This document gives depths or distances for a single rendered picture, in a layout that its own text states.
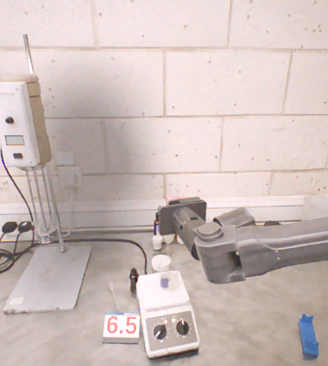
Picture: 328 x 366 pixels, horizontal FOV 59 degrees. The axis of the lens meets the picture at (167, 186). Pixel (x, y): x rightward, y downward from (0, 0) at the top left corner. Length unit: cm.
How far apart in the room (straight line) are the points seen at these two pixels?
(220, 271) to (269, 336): 45
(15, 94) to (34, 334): 60
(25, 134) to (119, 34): 49
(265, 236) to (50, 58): 92
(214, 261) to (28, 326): 62
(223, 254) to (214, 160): 77
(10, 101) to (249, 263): 62
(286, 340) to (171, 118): 79
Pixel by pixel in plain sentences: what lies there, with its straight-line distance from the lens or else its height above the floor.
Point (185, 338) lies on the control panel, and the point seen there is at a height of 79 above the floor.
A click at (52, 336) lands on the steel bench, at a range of 89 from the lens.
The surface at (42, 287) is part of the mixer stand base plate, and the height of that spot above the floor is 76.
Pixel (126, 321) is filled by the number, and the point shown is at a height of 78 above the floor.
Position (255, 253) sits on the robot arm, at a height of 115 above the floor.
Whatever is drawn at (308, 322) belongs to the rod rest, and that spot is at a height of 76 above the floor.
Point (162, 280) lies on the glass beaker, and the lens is 80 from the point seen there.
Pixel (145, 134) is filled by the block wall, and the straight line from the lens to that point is 112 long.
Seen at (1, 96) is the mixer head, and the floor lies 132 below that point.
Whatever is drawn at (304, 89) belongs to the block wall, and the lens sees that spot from 124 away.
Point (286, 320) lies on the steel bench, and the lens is 93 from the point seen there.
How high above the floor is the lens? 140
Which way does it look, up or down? 24 degrees down
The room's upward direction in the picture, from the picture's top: straight up
